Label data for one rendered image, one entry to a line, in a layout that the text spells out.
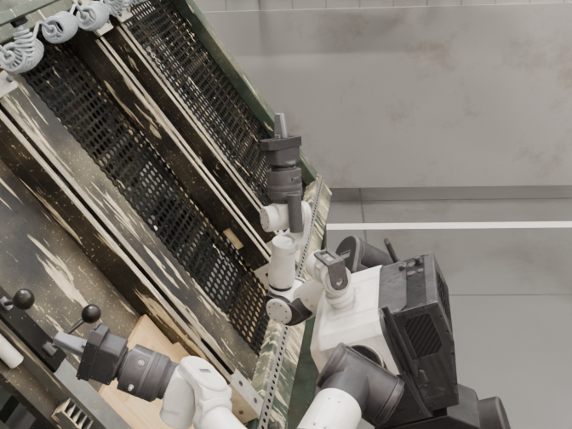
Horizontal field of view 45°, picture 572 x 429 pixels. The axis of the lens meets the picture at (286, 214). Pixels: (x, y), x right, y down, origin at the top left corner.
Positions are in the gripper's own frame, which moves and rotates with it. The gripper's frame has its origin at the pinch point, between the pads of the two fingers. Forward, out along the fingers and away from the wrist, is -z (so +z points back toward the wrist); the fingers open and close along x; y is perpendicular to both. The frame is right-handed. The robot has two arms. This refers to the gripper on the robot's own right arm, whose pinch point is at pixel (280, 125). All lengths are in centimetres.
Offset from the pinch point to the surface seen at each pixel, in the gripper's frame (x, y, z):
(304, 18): -236, 192, -48
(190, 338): 26, 11, 50
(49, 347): 67, 2, 36
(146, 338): 37, 14, 47
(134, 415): 50, 2, 57
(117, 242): 36.8, 21.4, 23.9
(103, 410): 60, -1, 51
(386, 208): -267, 154, 84
